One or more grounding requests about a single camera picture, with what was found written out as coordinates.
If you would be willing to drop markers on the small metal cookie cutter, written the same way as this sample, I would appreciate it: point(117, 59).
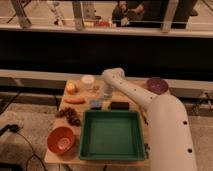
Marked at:
point(146, 150)

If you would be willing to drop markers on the orange carrot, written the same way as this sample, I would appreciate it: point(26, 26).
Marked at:
point(74, 100)

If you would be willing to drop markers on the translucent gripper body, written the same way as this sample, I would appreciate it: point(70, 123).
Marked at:
point(106, 98)

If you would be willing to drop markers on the orange bowl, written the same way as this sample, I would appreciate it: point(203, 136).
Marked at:
point(60, 140)

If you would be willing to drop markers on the blue sponge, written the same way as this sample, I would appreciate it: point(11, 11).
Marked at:
point(96, 104)

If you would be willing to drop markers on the bunch of dark grapes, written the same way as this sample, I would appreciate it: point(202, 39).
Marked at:
point(70, 114)

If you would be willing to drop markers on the seated person in background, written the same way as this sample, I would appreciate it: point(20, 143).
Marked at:
point(126, 12)

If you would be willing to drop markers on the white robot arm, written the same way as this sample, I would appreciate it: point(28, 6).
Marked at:
point(170, 139)

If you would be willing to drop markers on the green plastic tray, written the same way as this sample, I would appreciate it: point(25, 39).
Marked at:
point(111, 136)

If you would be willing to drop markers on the black sponge block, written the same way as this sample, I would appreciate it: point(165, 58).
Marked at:
point(119, 106)

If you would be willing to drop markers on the purple plate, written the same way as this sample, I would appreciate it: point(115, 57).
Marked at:
point(157, 85)

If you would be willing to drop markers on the white cup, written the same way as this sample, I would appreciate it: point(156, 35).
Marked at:
point(88, 82)

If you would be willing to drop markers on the yellow banana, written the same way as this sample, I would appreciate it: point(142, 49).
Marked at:
point(144, 117)

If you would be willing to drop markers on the yellow apple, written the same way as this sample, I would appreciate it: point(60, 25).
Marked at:
point(71, 88)

